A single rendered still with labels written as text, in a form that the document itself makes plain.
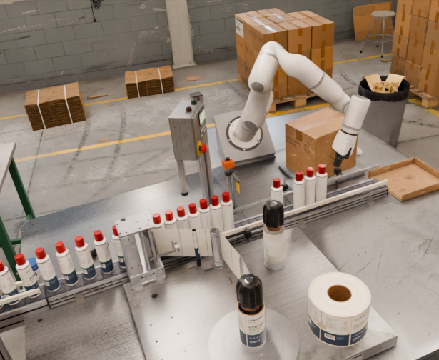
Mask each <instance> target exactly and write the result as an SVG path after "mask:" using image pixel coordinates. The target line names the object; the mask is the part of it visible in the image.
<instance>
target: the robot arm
mask: <svg viewBox="0 0 439 360"><path fill-rule="evenodd" d="M279 64H280V66H281V68H282V70H284V72H285V73H286V74H287V75H289V76H292V77H293V78H296V79H297V80H299V81H300V82H301V83H302V84H304V85H305V86H307V87H308V88H309V89H310V90H311V91H313V92H314V93H315V94H317V95H318V96H319V97H321V98H322V99H323V100H324V101H326V102H327V103H329V104H330V105H331V106H333V107H334V108H335V109H337V110H338V111H339V112H340V113H342V114H344V115H345V116H344V119H343V123H342V125H341V127H340V130H339V132H338V133H337V135H336V137H335V140H334V142H333V145H332V148H333V150H334V151H335V157H336V158H335V161H334V162H333V165H334V167H340V165H341V163H342V160H344V159H349V156H351V154H352V153H353V150H354V147H355V143H356V139H357V134H359V131H360V128H361V126H362V124H363V121H364V118H365V115H366V113H367V110H368V107H369V106H370V99H368V98H365V97H364V96H359V95H352V97H351V98H350V97H349V96H348V95H347V94H346V93H345V92H344V91H343V90H342V88H341V87H340V85H339V84H337V83H336V82H335V81H334V80H333V79H332V78H330V77H329V75H327V74H326V73H325V72H324V71H322V70H321V69H320V68H319V67H317V66H316V65H315V64H314V63H313V62H312V61H311V60H309V59H308V58H306V57H305V56H302V55H300V54H290V53H288V52H287V51H286V50H285V49H284V48H283V47H282V46H281V45H280V44H279V43H277V42H274V41H271V42H268V43H266V44H265V45H264V46H263V47H262V48H261V50H260V52H259V54H258V57H257V59H256V62H255V64H254V66H253V68H252V71H251V74H250V76H249V79H248V86H249V88H250V89H251V90H250V93H249V96H248V100H247V102H246V105H245V108H244V110H243V113H242V115H241V117H240V118H239V119H236V120H235V121H234V122H233V123H232V124H231V125H230V128H229V131H228V134H229V137H230V139H231V141H232V142H233V143H234V144H235V145H236V146H238V147H241V148H244V149H247V148H251V147H253V146H255V145H256V144H257V143H258V141H259V139H260V137H261V130H260V127H261V126H262V125H263V123H264V121H265V120H266V117H267V114H268V111H269V109H270V107H271V104H272V102H273V92H272V88H273V78H274V76H275V74H276V71H277V69H278V66H279Z"/></svg>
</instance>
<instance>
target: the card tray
mask: <svg viewBox="0 0 439 360"><path fill-rule="evenodd" d="M368 178H369V179H372V178H376V179H378V180H379V181H384V180H386V179H387V180H388V184H386V186H387V187H388V193H390V194H392V195H393V196H394V197H395V198H397V199H398V200H400V201H401V202H402V201H406V200H409V199H412V198H415V197H417V196H421V195H423V194H426V193H429V192H432V191H435V190H438V189H439V171H437V170H436V169H434V168H433V167H431V166H429V165H427V164H426V163H424V162H422V161H421V160H419V159H417V158H415V157H413V158H410V159H406V160H403V161H399V162H396V163H394V164H390V165H387V166H383V167H380V168H378V169H374V170H371V171H369V172H368Z"/></svg>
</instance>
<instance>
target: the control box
mask: <svg viewBox="0 0 439 360"><path fill-rule="evenodd" d="M187 106H190V107H191V109H192V111H193V112H192V113H190V114H187V113H186V107H187ZM203 106H204V103H203V102H202V101H197V106H191V101H180V102H179V104H178V105H177V107H176V108H175V109H174V110H173V112H172V113H171V115H170V116H169V117H168V122H169V126H170V131H171V139H172V144H173V152H174V157H175V160H186V161H197V159H199V157H200V155H201V153H202V151H199V146H202V144H207V142H208V134H207V130H206V132H205V134H204V135H203V137H202V139H201V133H200V130H201V128H202V126H203V124H204V123H205V121H206V119H205V120H204V121H203V123H202V124H201V126H200V125H199V119H198V113H199V111H200V110H201V109H202V107H203Z"/></svg>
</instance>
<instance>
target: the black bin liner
mask: <svg viewBox="0 0 439 360"><path fill-rule="evenodd" d="M379 77H380V79H381V81H384V82H385V81H386V79H387V78H388V76H379ZM397 90H398V92H394V93H380V92H374V91H372V90H371V89H370V87H369V85H368V82H367V80H366V79H363V80H362V81H361V82H360V83H359V87H358V94H359V95H360V96H364V97H365V98H368V99H370V100H371V101H381V100H382V101H387V102H391V101H392V102H395V101H404V100H405V99H407V98H408V97H409V94H410V82H409V81H407V80H405V79H402V81H401V83H400V85H399V87H398V89H397Z"/></svg>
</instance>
